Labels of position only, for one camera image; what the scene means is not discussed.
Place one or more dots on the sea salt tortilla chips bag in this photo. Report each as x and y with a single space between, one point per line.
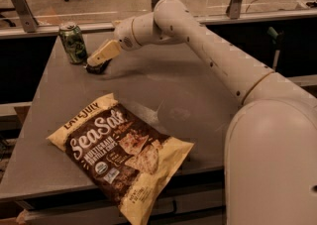
129 160

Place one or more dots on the green soda can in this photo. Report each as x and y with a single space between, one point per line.
73 43

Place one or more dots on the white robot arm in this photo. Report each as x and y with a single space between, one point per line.
270 156

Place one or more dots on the left metal glass bracket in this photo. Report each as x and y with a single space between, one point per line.
27 19

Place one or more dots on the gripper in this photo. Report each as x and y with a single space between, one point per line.
123 35

